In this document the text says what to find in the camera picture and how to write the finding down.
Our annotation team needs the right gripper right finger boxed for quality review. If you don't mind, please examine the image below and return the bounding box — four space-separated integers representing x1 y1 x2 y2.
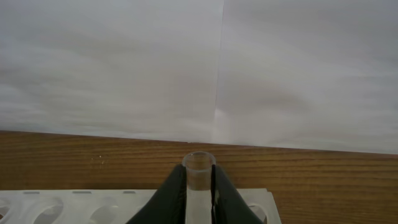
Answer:
211 164 266 224

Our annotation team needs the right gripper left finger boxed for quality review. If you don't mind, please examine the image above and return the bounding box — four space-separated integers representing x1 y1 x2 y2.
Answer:
125 164 188 224

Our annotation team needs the clear test tube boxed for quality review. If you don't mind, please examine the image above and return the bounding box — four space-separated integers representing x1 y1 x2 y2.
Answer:
182 151 217 224

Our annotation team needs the white test tube rack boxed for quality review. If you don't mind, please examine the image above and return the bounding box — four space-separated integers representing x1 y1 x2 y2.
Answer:
0 187 282 224

